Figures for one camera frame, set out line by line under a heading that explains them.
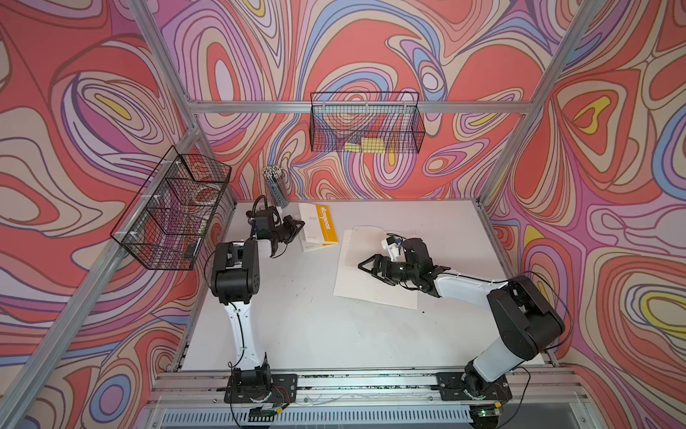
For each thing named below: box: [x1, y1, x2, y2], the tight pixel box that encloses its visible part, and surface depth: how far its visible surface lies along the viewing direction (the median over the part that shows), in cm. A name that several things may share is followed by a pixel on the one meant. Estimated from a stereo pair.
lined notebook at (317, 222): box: [298, 202, 339, 244], surface depth 109 cm
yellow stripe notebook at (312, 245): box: [299, 230, 340, 253], surface depth 106 cm
